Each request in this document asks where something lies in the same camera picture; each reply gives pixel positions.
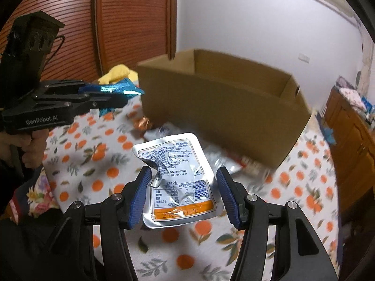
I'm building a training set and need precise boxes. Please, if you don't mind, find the blue foil snack packet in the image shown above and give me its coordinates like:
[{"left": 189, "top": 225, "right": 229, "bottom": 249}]
[{"left": 79, "top": 78, "right": 144, "bottom": 117}]

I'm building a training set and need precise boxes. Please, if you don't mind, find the silver back label pouch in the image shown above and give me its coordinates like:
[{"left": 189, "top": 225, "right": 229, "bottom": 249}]
[{"left": 132, "top": 133, "right": 224, "bottom": 229}]

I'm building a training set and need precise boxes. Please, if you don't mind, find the copper foil snack packet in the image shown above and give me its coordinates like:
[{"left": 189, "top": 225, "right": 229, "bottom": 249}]
[{"left": 134, "top": 116, "right": 153, "bottom": 131}]

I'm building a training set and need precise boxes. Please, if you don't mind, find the white blue duck snack bag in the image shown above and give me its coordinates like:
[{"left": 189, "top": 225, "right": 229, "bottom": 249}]
[{"left": 144, "top": 122, "right": 184, "bottom": 141}]

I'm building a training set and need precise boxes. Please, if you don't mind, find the white red edged packet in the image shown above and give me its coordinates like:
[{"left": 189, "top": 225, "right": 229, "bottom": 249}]
[{"left": 203, "top": 145, "right": 269, "bottom": 177}]

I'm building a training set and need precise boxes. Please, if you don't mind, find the left hand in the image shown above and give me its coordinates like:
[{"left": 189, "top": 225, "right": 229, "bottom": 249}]
[{"left": 1, "top": 129, "right": 49, "bottom": 169}]

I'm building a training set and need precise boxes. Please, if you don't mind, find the orange print bed cover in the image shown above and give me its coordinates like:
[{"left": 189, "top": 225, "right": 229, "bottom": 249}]
[{"left": 41, "top": 93, "right": 341, "bottom": 281}]

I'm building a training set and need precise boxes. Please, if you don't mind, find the wooden louvre wardrobe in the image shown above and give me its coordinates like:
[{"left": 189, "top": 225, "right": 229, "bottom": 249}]
[{"left": 1, "top": 0, "right": 177, "bottom": 81}]

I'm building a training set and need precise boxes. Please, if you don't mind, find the floral quilt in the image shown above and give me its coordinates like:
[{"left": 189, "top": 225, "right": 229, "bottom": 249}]
[{"left": 7, "top": 167, "right": 60, "bottom": 225}]

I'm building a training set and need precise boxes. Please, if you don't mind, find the wooden sideboard cabinet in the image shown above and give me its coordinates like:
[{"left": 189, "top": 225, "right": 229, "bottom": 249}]
[{"left": 324, "top": 88, "right": 374, "bottom": 215}]

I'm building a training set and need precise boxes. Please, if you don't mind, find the brown cardboard box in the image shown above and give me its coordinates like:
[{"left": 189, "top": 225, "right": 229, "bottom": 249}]
[{"left": 137, "top": 49, "right": 311, "bottom": 168}]

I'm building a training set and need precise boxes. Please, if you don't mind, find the folded floral cloth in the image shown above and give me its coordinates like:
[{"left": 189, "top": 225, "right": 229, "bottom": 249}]
[{"left": 339, "top": 88, "right": 367, "bottom": 112}]

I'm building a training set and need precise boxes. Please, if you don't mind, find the cream curtain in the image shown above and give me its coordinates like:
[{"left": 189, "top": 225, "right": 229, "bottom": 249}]
[{"left": 358, "top": 30, "right": 374, "bottom": 97}]

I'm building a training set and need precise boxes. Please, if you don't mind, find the white wall switch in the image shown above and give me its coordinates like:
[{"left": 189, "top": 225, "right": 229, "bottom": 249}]
[{"left": 298, "top": 53, "right": 310, "bottom": 63}]

